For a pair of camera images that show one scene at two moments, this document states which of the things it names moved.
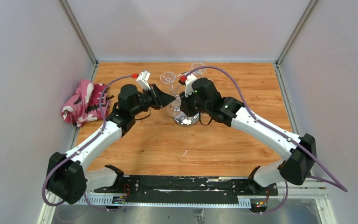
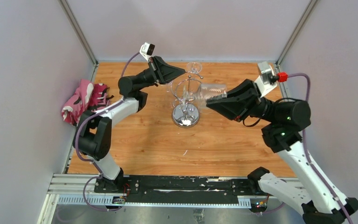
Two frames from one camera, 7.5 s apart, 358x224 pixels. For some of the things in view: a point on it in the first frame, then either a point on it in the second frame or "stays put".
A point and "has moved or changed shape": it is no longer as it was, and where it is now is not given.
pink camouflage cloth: (83, 106) stays put
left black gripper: (161, 100) → (162, 73)
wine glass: (174, 108) has moved or changed shape
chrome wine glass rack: (185, 121) stays put
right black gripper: (185, 104) → (245, 98)
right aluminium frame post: (311, 6) stays put
